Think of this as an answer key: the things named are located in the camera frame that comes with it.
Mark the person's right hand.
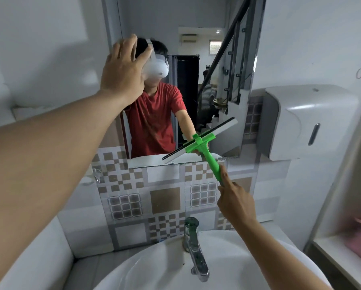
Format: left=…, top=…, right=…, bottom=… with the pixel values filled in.
left=217, top=164, right=258, bottom=228

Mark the person's left hand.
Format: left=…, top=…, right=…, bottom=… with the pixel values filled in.
left=99, top=34, right=154, bottom=107

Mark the green window squeegee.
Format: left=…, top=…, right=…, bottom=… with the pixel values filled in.
left=162, top=117, right=239, bottom=186

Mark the person's right forearm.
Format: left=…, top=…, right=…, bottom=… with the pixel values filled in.
left=236, top=218, right=333, bottom=290

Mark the person's left forearm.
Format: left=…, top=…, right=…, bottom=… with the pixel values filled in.
left=0, top=90, right=129, bottom=290

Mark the white paper towel dispenser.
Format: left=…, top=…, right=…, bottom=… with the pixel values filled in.
left=257, top=84, right=360, bottom=162

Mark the chrome faucet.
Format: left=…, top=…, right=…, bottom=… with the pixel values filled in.
left=182, top=217, right=210, bottom=283

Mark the white ceramic sink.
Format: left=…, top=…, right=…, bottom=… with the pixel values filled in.
left=92, top=229, right=334, bottom=290

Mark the white ceramic tank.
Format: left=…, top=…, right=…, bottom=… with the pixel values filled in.
left=0, top=215, right=76, bottom=290

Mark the white shelf unit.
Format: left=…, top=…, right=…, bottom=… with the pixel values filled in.
left=303, top=96, right=361, bottom=290

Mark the wall mirror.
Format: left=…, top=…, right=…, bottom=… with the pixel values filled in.
left=100, top=0, right=267, bottom=170

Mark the clear wall hook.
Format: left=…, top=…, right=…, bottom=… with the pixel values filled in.
left=92, top=168, right=105, bottom=185

